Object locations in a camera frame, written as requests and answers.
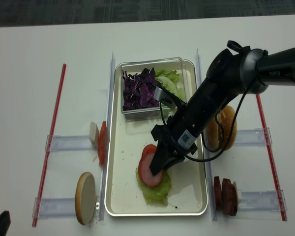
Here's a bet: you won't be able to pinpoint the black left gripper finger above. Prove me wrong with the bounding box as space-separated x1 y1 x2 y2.
0 210 11 236

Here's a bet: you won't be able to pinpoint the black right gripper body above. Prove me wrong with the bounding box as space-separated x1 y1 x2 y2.
151 124 197 162

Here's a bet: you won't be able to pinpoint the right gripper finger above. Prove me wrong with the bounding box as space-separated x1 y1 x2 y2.
164 157 185 171
149 145 174 176

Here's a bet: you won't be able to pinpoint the pink sausage patty slice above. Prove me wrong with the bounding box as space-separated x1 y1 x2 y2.
138 153 163 187

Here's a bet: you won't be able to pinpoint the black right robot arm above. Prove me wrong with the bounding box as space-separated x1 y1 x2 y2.
149 41 295 175

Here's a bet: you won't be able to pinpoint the tomato slice on tray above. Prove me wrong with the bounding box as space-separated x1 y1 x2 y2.
138 144 157 170

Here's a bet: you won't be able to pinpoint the lettuce leaf on tray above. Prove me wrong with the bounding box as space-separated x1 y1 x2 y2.
136 168 172 206

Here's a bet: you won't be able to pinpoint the green lettuce in box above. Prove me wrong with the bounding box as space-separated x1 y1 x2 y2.
153 70 186 117

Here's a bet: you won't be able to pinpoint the standing tomato slice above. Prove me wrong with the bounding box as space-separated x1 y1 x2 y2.
98 121 107 166

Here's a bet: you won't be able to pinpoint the cream metal tray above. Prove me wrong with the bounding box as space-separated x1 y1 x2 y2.
105 58 208 216

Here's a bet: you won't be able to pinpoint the sesame bun top left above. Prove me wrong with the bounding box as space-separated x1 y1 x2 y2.
206 118 219 150

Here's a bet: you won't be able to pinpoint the sesame bun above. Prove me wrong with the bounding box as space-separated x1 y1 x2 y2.
217 105 237 150
206 118 219 150

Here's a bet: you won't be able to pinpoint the purple cabbage shreds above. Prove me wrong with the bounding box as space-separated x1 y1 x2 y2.
122 68 160 111

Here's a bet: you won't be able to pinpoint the dark sausage slice left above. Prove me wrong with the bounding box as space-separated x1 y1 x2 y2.
214 176 222 209

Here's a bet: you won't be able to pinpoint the dark sausage slice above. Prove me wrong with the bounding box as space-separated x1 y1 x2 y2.
214 176 222 209
222 178 238 216

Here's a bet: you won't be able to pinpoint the clear plastic salad box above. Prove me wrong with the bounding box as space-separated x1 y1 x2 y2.
119 57 189 121

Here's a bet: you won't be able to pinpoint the dark sausage slice right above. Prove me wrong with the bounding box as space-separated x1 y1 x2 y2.
222 178 238 216

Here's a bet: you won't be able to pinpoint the white pusher block upper left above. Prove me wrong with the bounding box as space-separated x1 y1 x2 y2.
88 122 100 149

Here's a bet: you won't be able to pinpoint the white pusher block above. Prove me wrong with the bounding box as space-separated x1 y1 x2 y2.
233 181 242 205
88 122 100 149

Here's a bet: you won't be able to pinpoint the sesame bun top right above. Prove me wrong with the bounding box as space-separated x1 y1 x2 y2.
217 105 237 150

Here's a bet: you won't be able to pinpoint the white pusher block lower right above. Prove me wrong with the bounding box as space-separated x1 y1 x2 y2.
233 181 242 205

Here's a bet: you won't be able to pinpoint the standing bun bottom half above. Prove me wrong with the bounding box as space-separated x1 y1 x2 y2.
75 172 96 225

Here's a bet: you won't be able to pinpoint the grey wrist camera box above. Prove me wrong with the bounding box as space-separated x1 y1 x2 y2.
153 86 186 110

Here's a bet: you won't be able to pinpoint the clear cross rail lower left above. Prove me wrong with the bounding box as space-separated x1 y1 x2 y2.
32 198 76 219

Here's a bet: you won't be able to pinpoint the clear cross rail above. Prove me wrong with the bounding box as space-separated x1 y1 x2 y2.
45 135 96 152
32 198 76 219
234 128 272 146
237 189 287 212

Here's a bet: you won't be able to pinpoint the clear long rail right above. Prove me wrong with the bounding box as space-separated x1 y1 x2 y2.
195 49 218 222

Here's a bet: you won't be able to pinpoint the clear long rail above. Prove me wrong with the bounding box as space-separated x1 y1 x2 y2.
97 52 116 221
195 49 218 222

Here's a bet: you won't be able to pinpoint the clear long rail left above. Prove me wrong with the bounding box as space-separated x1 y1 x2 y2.
97 52 116 221

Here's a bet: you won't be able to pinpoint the clear cross rail upper right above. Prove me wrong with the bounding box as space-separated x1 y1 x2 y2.
234 128 272 146

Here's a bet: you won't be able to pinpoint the clear cross rail lower right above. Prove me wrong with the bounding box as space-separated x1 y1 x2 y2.
237 189 287 212

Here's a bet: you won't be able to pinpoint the clear cross rail upper left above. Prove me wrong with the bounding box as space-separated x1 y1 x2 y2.
45 135 96 152

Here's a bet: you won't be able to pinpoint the right red rail strip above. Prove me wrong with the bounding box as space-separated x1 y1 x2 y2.
256 94 287 221

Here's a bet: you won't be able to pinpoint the red rail strip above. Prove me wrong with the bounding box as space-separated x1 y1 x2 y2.
32 63 66 228
256 94 287 221

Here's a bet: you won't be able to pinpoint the left red rail strip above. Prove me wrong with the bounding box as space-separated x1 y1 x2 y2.
32 63 66 228

